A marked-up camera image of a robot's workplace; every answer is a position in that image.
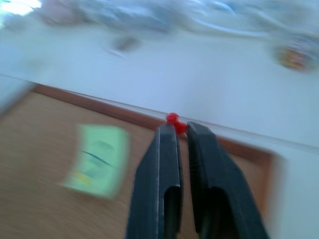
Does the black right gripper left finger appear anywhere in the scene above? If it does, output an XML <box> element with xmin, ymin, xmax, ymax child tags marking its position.
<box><xmin>126</xmin><ymin>123</ymin><xmax>184</xmax><ymax>239</ymax></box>

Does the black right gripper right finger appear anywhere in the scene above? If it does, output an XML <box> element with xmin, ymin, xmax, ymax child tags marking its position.
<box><xmin>186</xmin><ymin>121</ymin><xmax>271</xmax><ymax>239</ymax></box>

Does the green sticky note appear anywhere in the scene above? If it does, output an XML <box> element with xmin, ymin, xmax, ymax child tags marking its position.
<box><xmin>57</xmin><ymin>123</ymin><xmax>130</xmax><ymax>200</ymax></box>

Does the clear plastic box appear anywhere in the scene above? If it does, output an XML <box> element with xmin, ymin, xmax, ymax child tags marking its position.
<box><xmin>37</xmin><ymin>0</ymin><xmax>319</xmax><ymax>60</ymax></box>

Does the cork board with wooden frame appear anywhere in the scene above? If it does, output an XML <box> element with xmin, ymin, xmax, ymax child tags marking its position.
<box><xmin>0</xmin><ymin>83</ymin><xmax>279</xmax><ymax>239</ymax></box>

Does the small colourful round object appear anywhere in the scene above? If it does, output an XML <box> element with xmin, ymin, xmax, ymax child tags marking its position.
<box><xmin>274</xmin><ymin>43</ymin><xmax>315</xmax><ymax>73</ymax></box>

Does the red pushpin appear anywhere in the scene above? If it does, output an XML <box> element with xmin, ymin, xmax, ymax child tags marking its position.
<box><xmin>166</xmin><ymin>112</ymin><xmax>188</xmax><ymax>136</ymax></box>

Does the small grey object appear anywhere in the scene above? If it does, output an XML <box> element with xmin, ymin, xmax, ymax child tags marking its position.
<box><xmin>111</xmin><ymin>34</ymin><xmax>140</xmax><ymax>52</ymax></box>

